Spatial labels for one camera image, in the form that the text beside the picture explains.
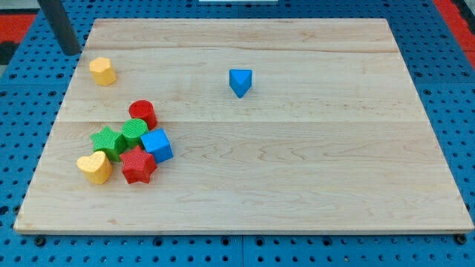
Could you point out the red cylinder block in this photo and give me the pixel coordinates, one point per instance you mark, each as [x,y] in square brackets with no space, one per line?
[144,110]

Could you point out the green cylinder block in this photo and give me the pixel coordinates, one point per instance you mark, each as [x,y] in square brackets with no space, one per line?
[132,130]

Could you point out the red star block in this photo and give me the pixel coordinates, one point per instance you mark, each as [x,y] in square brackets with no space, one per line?
[137,165]

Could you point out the yellow hexagon block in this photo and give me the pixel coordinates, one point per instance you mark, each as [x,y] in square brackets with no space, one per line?
[102,71]

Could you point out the green star block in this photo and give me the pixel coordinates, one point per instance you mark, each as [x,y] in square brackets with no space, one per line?
[112,143]

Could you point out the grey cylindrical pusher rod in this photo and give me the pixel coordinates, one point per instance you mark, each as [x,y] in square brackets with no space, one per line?
[61,26]

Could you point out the yellow heart block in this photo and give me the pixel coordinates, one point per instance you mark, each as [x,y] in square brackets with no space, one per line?
[97,167]

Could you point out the blue triangle block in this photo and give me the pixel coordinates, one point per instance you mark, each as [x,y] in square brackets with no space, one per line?
[240,81]

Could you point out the light wooden board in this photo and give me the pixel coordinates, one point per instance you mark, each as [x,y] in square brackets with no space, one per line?
[332,137]

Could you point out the blue cube block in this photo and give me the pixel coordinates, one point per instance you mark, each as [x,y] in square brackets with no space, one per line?
[157,144]

